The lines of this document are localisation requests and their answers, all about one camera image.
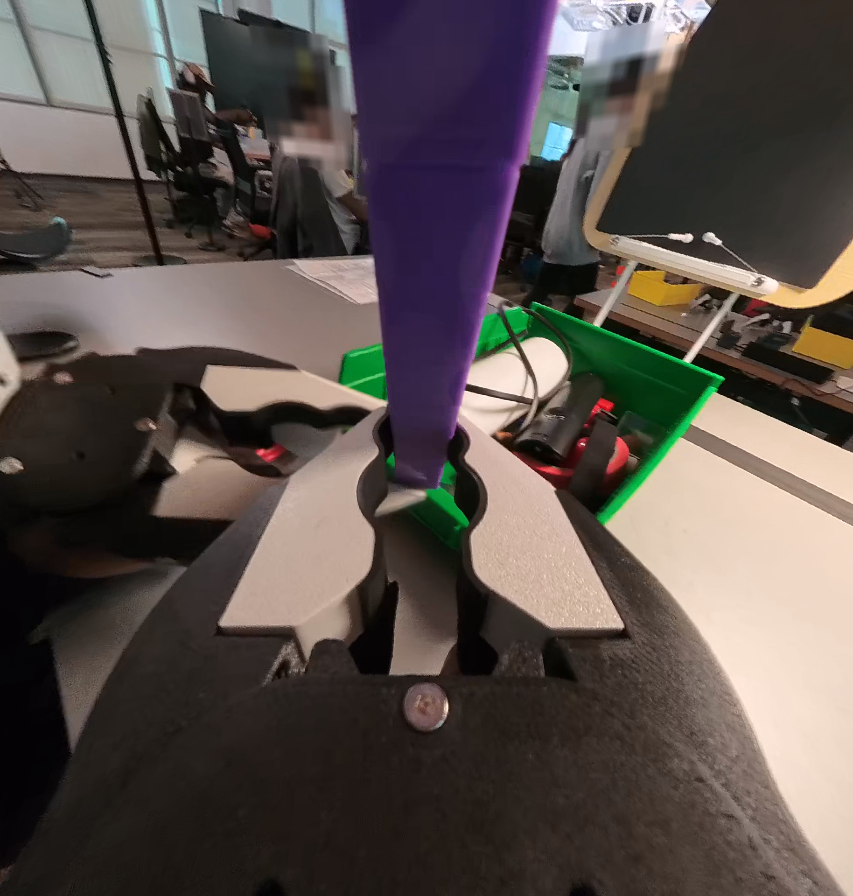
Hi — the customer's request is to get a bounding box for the black cable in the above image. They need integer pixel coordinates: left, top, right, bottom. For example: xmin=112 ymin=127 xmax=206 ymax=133
xmin=461 ymin=310 xmax=542 ymax=424

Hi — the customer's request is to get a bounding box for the black office chair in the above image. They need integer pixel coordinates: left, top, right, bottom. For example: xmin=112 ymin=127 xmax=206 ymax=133
xmin=134 ymin=90 xmax=227 ymax=235

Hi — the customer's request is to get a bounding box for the printed paper sheet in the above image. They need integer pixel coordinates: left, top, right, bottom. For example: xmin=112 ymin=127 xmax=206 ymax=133
xmin=286 ymin=255 xmax=388 ymax=305

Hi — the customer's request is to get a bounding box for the green plastic bin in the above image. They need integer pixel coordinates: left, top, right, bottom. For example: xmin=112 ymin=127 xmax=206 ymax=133
xmin=339 ymin=300 xmax=726 ymax=550

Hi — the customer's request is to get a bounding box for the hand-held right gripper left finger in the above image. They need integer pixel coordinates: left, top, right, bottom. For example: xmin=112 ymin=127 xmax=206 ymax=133
xmin=217 ymin=411 xmax=392 ymax=666

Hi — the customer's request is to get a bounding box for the yellow plastic bin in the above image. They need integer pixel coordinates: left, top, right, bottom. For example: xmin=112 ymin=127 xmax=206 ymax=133
xmin=790 ymin=321 xmax=853 ymax=375
xmin=624 ymin=269 xmax=710 ymax=308

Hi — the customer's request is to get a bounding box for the white cable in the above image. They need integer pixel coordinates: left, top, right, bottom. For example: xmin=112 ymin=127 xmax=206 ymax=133
xmin=629 ymin=230 xmax=766 ymax=277

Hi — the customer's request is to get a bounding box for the white cylinder with black cap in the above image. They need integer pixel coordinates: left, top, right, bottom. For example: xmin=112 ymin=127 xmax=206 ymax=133
xmin=461 ymin=335 xmax=570 ymax=438

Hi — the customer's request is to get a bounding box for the red round tool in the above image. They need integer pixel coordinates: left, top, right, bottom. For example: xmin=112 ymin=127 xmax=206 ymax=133
xmin=536 ymin=404 xmax=633 ymax=487

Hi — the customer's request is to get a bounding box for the black cylindrical handle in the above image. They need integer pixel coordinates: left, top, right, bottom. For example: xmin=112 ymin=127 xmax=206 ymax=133
xmin=517 ymin=370 xmax=612 ymax=466

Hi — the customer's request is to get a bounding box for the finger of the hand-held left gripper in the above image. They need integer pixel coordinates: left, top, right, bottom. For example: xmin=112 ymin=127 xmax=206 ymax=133
xmin=186 ymin=366 xmax=388 ymax=424
xmin=153 ymin=425 xmax=437 ymax=526

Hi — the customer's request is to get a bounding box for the purple plastic tool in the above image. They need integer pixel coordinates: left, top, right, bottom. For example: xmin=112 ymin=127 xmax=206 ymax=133
xmin=344 ymin=0 xmax=562 ymax=492

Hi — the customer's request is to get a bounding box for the black monitor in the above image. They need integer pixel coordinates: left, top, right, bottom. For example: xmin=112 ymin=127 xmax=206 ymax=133
xmin=199 ymin=10 xmax=352 ymax=123

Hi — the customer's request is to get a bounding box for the black round lamp stand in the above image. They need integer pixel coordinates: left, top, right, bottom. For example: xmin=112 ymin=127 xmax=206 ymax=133
xmin=83 ymin=0 xmax=171 ymax=270

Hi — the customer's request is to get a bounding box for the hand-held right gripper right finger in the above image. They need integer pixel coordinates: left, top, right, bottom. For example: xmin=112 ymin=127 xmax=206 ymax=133
xmin=459 ymin=425 xmax=626 ymax=659

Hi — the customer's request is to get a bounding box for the black panel with pale rim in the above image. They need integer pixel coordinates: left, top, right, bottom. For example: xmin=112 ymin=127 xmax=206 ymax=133
xmin=582 ymin=0 xmax=853 ymax=312

